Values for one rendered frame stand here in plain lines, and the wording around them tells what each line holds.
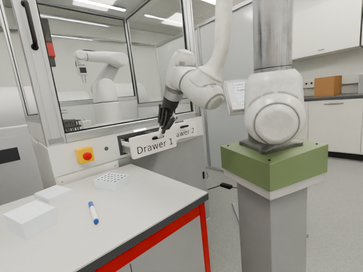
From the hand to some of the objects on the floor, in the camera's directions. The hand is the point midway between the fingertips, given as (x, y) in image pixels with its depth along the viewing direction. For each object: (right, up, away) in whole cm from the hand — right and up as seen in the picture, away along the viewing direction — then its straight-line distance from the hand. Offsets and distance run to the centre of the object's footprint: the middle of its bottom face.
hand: (161, 131), depth 101 cm
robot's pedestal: (+56, -90, -3) cm, 106 cm away
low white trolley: (-14, -100, -16) cm, 103 cm away
